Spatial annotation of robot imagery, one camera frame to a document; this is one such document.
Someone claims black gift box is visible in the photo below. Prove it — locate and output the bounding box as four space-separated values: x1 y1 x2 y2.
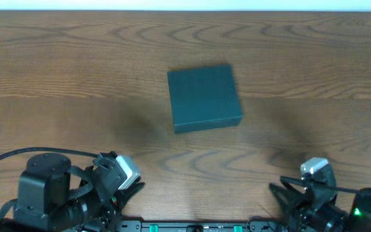
167 64 243 134

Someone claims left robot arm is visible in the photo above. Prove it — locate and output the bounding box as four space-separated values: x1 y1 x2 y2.
0 151 144 231

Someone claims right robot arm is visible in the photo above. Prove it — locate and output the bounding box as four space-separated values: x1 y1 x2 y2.
269 157 371 232

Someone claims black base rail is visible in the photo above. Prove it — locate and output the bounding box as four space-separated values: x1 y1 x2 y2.
114 218 289 232

